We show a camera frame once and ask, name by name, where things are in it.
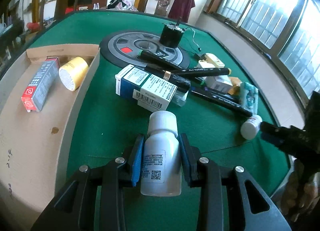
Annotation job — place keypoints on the black pen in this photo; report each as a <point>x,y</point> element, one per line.
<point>187,73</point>
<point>221,101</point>

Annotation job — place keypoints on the cardboard tray box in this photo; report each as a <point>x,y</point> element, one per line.
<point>35,145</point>

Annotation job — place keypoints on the blue white medicine box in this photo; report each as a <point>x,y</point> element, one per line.
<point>129,81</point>

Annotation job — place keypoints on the black cylindrical motor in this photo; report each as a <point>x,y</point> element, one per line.
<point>171,34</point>

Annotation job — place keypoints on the right hand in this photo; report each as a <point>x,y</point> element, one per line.
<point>299,197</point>

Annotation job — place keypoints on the black marker on disc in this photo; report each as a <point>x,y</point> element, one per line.
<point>156,60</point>

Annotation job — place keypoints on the white green medicine box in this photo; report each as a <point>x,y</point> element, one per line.
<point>155,94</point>

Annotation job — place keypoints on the yellow white round can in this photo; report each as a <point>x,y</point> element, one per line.
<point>73,72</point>

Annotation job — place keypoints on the white pill bottle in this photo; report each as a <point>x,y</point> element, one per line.
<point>161,165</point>

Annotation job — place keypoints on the small white bottle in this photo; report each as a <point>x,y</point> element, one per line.
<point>251,127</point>

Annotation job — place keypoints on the round grey black disc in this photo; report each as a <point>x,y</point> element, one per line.
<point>123,48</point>

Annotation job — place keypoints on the white power adapter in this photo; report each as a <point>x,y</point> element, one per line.
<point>220,83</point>

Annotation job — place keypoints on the teal patterned tissue pack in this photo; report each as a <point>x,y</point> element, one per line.
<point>249,95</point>

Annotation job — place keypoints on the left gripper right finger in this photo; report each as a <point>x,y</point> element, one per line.
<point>249,207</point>

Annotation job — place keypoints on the dark red cloth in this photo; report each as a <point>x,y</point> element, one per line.
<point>181,10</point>

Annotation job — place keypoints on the grey red carton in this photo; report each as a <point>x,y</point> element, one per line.
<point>36,92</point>

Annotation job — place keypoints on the yellow paper packet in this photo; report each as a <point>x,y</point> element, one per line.
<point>236,83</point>

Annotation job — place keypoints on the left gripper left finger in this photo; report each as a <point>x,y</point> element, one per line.
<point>73,207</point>

